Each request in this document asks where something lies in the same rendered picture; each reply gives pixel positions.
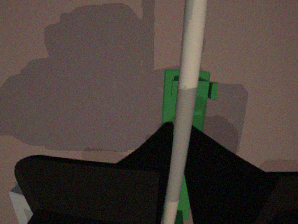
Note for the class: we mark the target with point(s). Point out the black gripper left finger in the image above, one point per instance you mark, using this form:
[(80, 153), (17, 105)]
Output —
[(131, 190)]

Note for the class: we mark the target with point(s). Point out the grey pin with red cap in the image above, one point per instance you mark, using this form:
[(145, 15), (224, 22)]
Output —
[(190, 59)]

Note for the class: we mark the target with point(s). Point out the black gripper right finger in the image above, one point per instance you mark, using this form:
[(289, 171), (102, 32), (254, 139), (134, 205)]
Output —
[(225, 189)]

